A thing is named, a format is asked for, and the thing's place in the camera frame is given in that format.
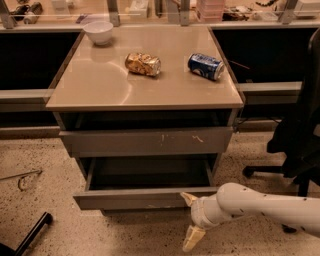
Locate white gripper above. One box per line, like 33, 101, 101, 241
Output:
180, 192, 213, 252

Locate grey drawer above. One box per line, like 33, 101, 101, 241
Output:
74, 155, 216, 212
60, 127, 233, 158

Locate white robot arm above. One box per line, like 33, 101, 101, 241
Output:
181, 183, 320, 252

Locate grey top drawer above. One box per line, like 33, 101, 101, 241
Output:
60, 127, 233, 158

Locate grey drawer cabinet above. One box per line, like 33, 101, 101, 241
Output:
45, 25, 245, 174

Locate black office chair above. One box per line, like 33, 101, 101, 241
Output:
243, 29, 320, 198

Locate blue soda can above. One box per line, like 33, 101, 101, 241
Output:
188, 53, 224, 81

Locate black chair leg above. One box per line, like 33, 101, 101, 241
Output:
0, 212, 53, 256

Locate white bowl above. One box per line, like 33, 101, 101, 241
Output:
83, 21, 113, 45

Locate pink stacked bins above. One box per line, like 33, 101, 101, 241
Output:
196, 0, 225, 23

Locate thin cable on floor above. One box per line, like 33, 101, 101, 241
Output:
0, 169, 44, 192

